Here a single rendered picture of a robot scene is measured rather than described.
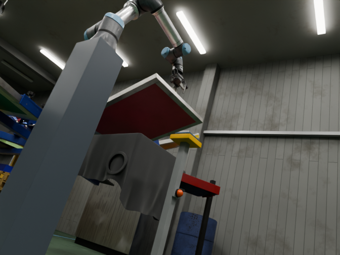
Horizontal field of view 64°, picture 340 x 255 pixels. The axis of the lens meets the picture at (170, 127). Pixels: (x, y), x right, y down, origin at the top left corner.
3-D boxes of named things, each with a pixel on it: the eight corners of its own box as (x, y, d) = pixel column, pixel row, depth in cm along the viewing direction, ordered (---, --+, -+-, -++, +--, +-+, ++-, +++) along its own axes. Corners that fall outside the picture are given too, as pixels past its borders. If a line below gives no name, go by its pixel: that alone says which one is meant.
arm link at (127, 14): (91, 27, 143) (144, -11, 175) (77, 35, 153) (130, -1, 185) (104, 46, 148) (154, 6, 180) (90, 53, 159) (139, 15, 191)
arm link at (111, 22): (104, 25, 135) (114, 6, 140) (90, 34, 144) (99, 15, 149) (122, 41, 142) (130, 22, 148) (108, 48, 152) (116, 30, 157)
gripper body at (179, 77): (169, 82, 190) (169, 70, 197) (176, 89, 196) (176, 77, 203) (178, 78, 187) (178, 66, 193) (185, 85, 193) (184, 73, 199)
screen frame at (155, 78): (203, 122, 203) (202, 118, 205) (156, 77, 163) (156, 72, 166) (125, 151, 240) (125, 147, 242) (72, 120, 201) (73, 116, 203)
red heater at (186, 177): (198, 198, 328) (200, 188, 333) (218, 196, 288) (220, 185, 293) (153, 181, 311) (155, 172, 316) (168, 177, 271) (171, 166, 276)
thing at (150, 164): (166, 223, 172) (182, 161, 189) (116, 205, 142) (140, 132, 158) (162, 223, 174) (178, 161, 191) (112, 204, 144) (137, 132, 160)
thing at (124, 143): (128, 196, 151) (146, 138, 165) (118, 192, 146) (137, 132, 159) (81, 188, 180) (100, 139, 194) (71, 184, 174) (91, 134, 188)
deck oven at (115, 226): (162, 267, 482) (185, 171, 551) (126, 262, 404) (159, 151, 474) (108, 249, 557) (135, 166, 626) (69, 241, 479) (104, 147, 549)
